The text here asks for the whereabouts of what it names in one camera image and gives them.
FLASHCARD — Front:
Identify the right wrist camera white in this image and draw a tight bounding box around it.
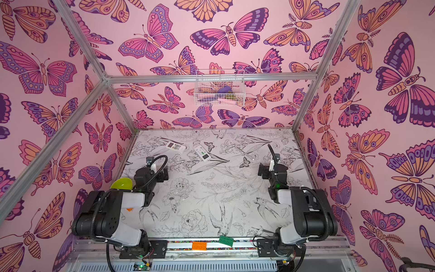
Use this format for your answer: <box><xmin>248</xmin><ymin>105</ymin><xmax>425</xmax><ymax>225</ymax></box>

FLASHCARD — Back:
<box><xmin>268</xmin><ymin>154</ymin><xmax>280</xmax><ymax>172</ymax></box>

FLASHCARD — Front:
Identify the white wire basket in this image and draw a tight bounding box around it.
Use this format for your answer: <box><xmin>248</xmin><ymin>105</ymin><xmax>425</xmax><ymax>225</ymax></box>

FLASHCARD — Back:
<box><xmin>193</xmin><ymin>70</ymin><xmax>246</xmax><ymax>107</ymax></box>

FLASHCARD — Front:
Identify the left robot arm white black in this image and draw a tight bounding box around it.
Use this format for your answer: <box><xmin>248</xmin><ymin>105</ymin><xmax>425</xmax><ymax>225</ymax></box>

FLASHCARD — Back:
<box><xmin>72</xmin><ymin>167</ymin><xmax>169</xmax><ymax>259</ymax></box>

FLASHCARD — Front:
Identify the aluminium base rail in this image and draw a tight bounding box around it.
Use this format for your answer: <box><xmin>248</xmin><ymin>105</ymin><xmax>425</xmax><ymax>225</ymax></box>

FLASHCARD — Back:
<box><xmin>65</xmin><ymin>236</ymin><xmax>359</xmax><ymax>272</ymax></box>

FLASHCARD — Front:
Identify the white remote control far left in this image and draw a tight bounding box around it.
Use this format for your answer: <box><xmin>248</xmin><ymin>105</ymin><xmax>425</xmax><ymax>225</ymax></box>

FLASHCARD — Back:
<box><xmin>161</xmin><ymin>138</ymin><xmax>188</xmax><ymax>154</ymax></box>

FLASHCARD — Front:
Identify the purple object in basket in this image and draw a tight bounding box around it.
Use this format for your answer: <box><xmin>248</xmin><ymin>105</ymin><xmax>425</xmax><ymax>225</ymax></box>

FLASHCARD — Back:
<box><xmin>216</xmin><ymin>86</ymin><xmax>233</xmax><ymax>95</ymax></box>

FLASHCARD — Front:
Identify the green lego brick on rail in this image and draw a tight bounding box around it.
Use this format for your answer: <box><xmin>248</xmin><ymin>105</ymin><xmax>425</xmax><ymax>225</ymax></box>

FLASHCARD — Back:
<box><xmin>219</xmin><ymin>235</ymin><xmax>234</xmax><ymax>247</ymax></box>

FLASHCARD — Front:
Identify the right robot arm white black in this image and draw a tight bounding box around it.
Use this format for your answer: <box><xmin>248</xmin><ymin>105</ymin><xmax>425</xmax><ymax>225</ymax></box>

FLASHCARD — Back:
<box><xmin>255</xmin><ymin>163</ymin><xmax>338</xmax><ymax>257</ymax></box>

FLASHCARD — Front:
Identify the lime green bowl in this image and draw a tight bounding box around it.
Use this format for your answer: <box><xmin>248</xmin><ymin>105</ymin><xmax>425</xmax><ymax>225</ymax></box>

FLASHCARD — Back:
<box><xmin>111</xmin><ymin>177</ymin><xmax>133</xmax><ymax>191</ymax></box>

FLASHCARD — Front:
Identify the green circuit board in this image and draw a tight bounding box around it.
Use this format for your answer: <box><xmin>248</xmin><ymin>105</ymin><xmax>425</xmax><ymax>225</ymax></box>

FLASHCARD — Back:
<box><xmin>133</xmin><ymin>262</ymin><xmax>152</xmax><ymax>272</ymax></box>

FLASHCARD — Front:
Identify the orange lego brick on rail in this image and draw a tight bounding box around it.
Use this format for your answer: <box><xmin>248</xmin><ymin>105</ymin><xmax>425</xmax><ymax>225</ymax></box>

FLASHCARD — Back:
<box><xmin>191</xmin><ymin>241</ymin><xmax>207</xmax><ymax>251</ymax></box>

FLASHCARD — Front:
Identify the white remote control with batteries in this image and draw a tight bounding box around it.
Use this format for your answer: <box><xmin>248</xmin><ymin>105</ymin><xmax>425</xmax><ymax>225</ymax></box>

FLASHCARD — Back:
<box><xmin>193</xmin><ymin>141</ymin><xmax>211</xmax><ymax>162</ymax></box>

